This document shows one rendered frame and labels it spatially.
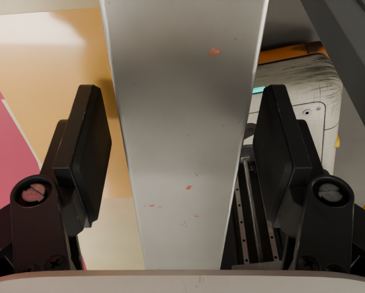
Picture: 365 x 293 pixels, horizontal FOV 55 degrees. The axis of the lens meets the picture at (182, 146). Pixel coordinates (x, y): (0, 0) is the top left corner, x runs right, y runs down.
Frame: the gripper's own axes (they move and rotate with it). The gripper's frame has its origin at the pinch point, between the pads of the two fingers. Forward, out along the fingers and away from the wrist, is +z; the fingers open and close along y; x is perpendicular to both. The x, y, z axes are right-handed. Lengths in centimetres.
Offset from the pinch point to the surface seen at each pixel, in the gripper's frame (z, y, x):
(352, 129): 98, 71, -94
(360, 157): 98, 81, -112
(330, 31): 29.1, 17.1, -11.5
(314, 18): 35.1, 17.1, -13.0
